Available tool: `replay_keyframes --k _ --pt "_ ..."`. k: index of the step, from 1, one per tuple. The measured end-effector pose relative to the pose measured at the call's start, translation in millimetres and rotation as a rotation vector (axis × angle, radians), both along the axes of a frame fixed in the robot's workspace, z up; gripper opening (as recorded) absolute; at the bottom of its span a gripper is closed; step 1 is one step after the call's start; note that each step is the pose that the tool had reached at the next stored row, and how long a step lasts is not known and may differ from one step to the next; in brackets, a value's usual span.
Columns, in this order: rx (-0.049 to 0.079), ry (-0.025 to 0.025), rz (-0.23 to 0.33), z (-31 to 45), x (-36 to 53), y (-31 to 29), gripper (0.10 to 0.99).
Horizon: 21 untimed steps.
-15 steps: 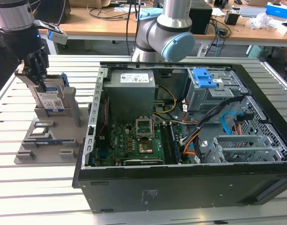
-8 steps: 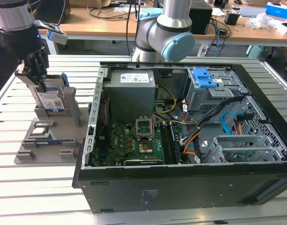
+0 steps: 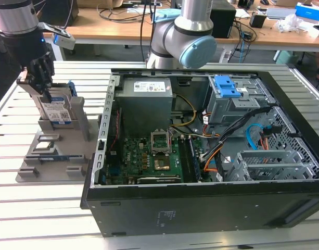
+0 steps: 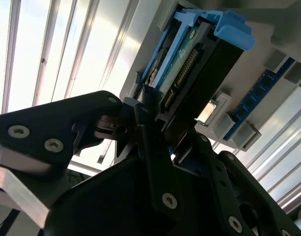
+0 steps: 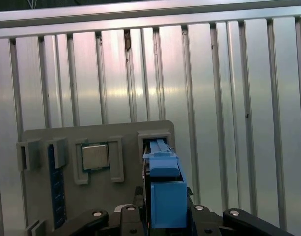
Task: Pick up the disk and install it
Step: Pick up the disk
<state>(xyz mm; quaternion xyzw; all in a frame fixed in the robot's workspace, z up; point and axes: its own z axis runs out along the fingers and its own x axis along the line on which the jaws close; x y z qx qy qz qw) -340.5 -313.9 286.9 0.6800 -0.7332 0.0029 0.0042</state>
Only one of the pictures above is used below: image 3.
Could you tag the black case fan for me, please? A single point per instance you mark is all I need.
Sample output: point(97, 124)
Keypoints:
point(113, 135)

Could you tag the crumpled clear plastic bag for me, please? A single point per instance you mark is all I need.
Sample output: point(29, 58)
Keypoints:
point(289, 23)

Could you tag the CPU socket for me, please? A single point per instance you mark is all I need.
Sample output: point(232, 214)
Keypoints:
point(161, 163)

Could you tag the grey optical drive cage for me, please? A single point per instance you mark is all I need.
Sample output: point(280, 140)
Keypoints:
point(227, 109)

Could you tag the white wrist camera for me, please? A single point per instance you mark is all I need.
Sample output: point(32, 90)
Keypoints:
point(64, 41)

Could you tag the small black open box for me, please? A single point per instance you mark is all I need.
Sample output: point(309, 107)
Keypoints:
point(257, 20)

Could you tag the black open PC case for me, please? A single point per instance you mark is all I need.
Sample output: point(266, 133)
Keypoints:
point(175, 208)

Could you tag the hard disk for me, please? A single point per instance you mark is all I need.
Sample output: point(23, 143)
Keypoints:
point(56, 109)

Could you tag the light blue face mask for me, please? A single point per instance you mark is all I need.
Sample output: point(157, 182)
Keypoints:
point(167, 14)

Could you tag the small black desktop tower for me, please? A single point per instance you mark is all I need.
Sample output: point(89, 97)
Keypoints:
point(224, 23)

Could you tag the grey metal disk bay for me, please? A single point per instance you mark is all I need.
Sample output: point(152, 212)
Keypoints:
point(266, 159)

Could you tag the grey parts rack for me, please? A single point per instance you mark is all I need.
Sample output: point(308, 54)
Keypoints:
point(63, 169)

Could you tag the RAM stick on rack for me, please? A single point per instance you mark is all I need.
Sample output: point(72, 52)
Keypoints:
point(55, 157)

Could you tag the silver CPU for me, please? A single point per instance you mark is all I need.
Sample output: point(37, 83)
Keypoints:
point(44, 145)

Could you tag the wooden desk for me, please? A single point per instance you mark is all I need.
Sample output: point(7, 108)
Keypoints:
point(109, 28)

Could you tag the green motherboard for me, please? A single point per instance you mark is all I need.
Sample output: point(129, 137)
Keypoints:
point(133, 156)

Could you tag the white power strip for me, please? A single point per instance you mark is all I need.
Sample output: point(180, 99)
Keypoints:
point(225, 56)

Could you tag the blue plastic latch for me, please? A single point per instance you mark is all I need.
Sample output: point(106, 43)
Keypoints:
point(225, 87)

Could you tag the installed RAM stick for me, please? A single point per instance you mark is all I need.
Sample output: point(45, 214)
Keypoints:
point(195, 161)

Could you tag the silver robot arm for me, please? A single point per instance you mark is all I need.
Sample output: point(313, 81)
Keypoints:
point(193, 26)

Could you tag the large black box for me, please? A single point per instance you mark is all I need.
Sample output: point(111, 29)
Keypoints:
point(63, 13)

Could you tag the pale green bin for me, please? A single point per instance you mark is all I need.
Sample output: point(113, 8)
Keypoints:
point(286, 57)

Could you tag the grey power supply unit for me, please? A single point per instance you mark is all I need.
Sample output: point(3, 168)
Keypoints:
point(143, 109)

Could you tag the blue and white box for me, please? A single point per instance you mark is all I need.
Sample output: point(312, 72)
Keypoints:
point(310, 10)

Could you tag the black graphics card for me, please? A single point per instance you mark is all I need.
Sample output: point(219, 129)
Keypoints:
point(159, 180)

